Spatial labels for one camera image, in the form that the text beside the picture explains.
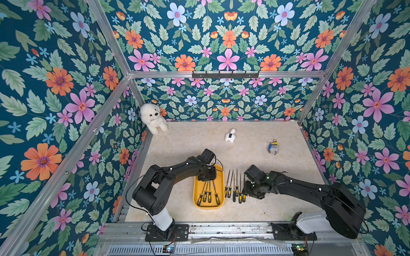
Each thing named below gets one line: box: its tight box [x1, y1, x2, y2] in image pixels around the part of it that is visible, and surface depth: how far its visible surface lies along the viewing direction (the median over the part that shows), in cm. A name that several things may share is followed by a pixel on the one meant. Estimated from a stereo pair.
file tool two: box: [227, 169, 234, 199], surface depth 87 cm
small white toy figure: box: [224, 128, 236, 144], surface depth 110 cm
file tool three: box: [232, 172, 236, 203], surface depth 86 cm
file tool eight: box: [208, 180, 212, 204], surface depth 85 cm
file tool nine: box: [202, 180, 209, 203], surface depth 86 cm
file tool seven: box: [212, 179, 220, 206], surface depth 86 cm
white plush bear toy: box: [139, 102, 169, 135], surface depth 106 cm
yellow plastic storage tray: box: [193, 163, 226, 210], surface depth 86 cm
